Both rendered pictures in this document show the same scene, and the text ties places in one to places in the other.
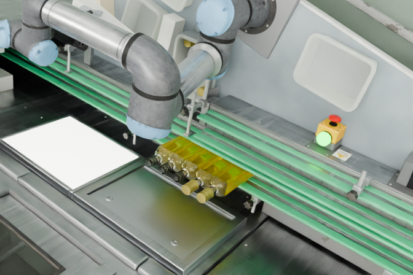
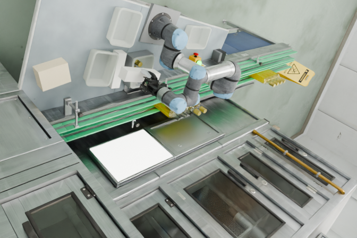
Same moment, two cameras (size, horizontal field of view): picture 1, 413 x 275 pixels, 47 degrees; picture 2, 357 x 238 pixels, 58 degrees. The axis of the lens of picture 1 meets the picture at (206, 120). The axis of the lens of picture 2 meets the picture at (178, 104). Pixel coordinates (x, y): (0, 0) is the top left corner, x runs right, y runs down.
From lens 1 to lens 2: 2.18 m
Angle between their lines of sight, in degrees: 68
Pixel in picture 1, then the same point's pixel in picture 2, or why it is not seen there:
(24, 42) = (194, 99)
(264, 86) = not seen: hidden behind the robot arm
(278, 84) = not seen: hidden behind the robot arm
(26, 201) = (176, 176)
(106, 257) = (214, 154)
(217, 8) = (184, 35)
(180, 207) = (185, 125)
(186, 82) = not seen: hidden behind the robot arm
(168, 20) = (122, 54)
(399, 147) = (209, 51)
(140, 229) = (201, 139)
